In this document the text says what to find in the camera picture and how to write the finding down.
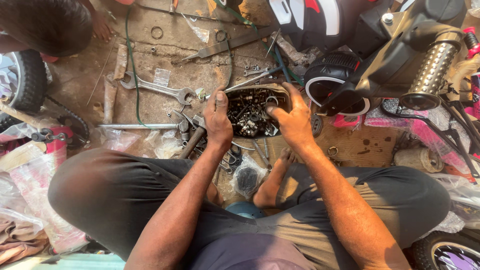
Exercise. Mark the thin metal rod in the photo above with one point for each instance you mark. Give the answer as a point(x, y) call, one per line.
point(101, 73)

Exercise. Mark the person's dark shorts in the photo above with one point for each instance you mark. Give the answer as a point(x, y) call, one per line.
point(240, 210)

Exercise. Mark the person's right hand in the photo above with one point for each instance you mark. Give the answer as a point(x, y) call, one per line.
point(291, 120)

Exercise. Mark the blue plastic stool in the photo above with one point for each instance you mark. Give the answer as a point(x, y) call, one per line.
point(245, 210)

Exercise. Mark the silver metal pipe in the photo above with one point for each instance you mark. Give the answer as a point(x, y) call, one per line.
point(137, 126)

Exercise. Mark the clear bag of black parts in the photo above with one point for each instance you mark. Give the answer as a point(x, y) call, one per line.
point(247, 179)

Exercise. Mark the clear plastic wrap heap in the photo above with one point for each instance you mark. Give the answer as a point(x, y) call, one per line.
point(30, 195)

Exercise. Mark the large silver open-end wrench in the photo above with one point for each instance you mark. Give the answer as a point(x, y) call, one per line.
point(157, 87)

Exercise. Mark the heap of nuts and bolts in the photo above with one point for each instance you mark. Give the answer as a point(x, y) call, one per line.
point(250, 114)

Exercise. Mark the pile of small hand tools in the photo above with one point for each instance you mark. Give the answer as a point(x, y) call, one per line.
point(232, 152)

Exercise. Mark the small clear plastic bag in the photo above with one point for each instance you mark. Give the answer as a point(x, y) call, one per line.
point(197, 30)

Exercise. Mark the person's foot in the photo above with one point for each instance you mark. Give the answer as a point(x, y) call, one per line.
point(275, 176)

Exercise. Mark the metal container of hardware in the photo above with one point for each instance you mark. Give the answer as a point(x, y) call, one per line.
point(258, 112)

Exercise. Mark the long flat metal file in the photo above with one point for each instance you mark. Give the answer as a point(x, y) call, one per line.
point(228, 45)

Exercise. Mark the black rubber bicycle tire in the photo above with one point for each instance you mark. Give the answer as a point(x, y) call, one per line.
point(26, 80)

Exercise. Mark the pink kids bicycle frame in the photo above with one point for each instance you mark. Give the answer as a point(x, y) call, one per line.
point(431, 127)

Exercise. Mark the person's left hand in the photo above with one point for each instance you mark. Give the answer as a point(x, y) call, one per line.
point(222, 122)

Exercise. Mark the small silver wrench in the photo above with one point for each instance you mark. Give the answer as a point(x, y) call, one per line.
point(256, 70)

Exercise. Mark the roll of brown twine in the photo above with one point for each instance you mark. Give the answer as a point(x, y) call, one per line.
point(419, 159)

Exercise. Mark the crumpled clear plastic bag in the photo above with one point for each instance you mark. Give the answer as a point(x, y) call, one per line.
point(163, 144)

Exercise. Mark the small black wheel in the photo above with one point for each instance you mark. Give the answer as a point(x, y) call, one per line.
point(448, 253)

